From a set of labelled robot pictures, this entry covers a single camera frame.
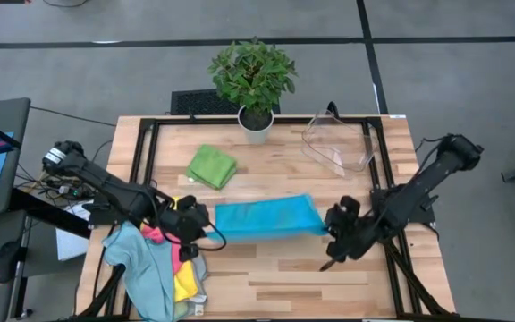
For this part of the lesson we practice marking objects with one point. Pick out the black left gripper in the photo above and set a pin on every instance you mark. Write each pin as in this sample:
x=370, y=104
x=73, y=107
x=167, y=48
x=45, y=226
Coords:
x=186, y=223

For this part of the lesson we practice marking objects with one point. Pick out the green leafy plant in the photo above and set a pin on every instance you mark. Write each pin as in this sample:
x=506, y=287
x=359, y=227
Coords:
x=253, y=76

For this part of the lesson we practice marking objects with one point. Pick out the green microfiber towel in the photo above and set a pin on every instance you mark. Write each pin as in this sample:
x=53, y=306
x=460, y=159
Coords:
x=210, y=166

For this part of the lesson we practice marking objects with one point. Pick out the black computer mouse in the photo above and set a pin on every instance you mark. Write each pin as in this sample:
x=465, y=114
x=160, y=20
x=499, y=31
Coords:
x=6, y=261

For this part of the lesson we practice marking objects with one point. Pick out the black perforated floor mat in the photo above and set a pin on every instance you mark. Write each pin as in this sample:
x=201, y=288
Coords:
x=195, y=103

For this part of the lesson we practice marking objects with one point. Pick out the yellow microfiber towel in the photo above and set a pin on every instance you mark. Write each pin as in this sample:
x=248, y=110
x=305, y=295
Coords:
x=186, y=282

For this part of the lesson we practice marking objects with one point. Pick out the black aluminium table frame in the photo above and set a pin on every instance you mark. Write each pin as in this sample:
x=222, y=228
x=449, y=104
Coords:
x=195, y=121

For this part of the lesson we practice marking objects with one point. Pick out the white plant pot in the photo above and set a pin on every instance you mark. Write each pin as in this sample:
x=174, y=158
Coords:
x=256, y=134

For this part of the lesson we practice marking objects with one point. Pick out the turquoise microfiber towel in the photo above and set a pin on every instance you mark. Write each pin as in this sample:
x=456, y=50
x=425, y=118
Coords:
x=266, y=219

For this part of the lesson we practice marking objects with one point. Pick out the pink microfiber towel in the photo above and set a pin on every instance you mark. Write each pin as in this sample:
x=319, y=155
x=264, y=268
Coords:
x=152, y=233

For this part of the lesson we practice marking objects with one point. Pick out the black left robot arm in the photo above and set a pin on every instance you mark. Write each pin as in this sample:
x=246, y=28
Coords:
x=114, y=192

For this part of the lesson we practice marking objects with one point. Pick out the white paper sheet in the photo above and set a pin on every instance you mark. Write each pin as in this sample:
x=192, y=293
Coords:
x=72, y=246

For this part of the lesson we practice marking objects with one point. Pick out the light blue microfiber towel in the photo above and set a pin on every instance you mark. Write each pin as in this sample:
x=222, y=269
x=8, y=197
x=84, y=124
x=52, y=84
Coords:
x=146, y=277

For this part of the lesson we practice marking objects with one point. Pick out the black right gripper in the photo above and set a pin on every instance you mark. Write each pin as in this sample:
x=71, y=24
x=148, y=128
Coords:
x=351, y=234

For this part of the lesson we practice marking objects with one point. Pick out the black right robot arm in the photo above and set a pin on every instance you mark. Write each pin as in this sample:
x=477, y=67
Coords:
x=423, y=188

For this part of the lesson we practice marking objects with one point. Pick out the clear plastic bin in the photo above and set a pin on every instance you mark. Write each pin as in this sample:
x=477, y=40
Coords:
x=333, y=143

